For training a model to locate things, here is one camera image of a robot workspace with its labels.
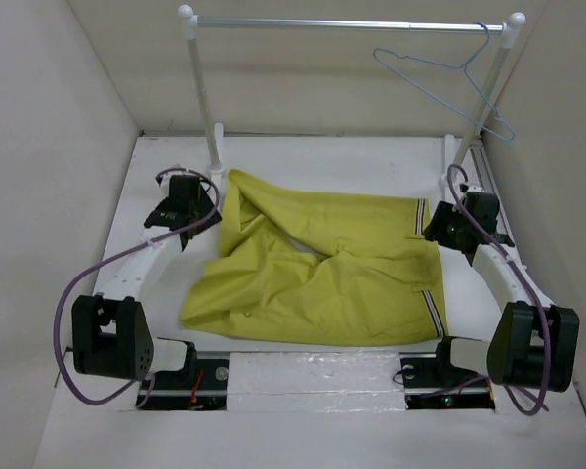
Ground yellow-green trousers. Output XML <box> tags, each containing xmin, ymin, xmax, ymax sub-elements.
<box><xmin>180</xmin><ymin>170</ymin><xmax>448</xmax><ymax>346</ymax></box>

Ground white and silver clothes rack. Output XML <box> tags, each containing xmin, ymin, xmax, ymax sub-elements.
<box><xmin>177</xmin><ymin>5</ymin><xmax>527</xmax><ymax>178</ymax></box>

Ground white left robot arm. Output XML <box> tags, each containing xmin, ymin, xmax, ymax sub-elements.
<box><xmin>71</xmin><ymin>169</ymin><xmax>222</xmax><ymax>388</ymax></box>

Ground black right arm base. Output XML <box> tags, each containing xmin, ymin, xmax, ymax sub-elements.
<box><xmin>393</xmin><ymin>353</ymin><xmax>495</xmax><ymax>410</ymax></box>

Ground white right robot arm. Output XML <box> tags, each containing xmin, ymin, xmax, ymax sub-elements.
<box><xmin>424</xmin><ymin>183</ymin><xmax>580</xmax><ymax>393</ymax></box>

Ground aluminium rail at right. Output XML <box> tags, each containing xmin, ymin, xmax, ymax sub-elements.
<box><xmin>465</xmin><ymin>140</ymin><xmax>516</xmax><ymax>247</ymax></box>

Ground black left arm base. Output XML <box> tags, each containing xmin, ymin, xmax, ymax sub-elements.
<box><xmin>135</xmin><ymin>352</ymin><xmax>230</xmax><ymax>411</ymax></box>

